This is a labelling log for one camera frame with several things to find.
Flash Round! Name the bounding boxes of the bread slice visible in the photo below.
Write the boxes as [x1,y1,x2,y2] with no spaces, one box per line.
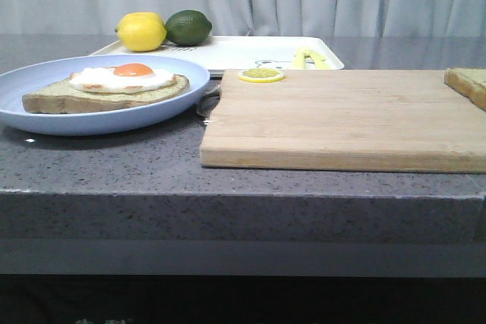
[22,74,190,114]
[444,68,486,111]

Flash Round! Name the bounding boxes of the light blue plate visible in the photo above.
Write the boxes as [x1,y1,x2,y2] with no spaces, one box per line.
[1,55,210,136]

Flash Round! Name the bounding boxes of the white rectangular tray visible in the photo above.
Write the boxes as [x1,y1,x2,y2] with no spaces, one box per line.
[87,35,346,74]

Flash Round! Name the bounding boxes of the lemon slice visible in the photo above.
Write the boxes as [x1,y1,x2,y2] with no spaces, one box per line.
[237,68,285,83]

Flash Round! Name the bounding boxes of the yellow french fries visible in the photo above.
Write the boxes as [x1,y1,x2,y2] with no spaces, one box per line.
[290,47,330,70]

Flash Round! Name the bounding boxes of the green lime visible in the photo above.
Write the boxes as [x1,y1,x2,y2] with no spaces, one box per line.
[166,10,213,46]

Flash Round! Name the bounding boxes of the wooden cutting board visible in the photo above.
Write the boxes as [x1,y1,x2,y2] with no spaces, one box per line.
[200,70,485,173]

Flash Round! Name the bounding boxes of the fried egg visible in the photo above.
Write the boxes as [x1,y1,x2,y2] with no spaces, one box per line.
[69,63,175,94]

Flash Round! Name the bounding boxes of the yellow lemon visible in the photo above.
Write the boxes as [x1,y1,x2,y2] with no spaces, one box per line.
[115,12,167,52]

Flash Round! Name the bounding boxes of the metal board handle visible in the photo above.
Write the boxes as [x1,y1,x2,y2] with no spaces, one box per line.
[196,86,221,118]

